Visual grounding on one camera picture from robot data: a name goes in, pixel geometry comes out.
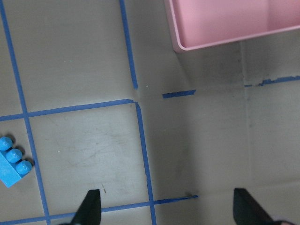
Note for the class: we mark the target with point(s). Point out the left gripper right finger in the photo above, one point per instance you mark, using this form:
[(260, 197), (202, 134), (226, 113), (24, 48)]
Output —
[(247, 211)]

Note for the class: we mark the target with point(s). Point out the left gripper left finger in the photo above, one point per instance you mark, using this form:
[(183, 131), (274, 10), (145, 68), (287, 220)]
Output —
[(89, 212)]

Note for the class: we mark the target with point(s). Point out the blue toy block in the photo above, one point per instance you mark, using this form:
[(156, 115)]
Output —
[(12, 167)]

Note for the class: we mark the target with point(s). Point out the pink plastic box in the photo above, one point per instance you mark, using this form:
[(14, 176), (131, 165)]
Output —
[(196, 24)]

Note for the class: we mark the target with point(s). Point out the brown paper table mat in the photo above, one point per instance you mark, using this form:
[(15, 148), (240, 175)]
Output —
[(95, 96)]

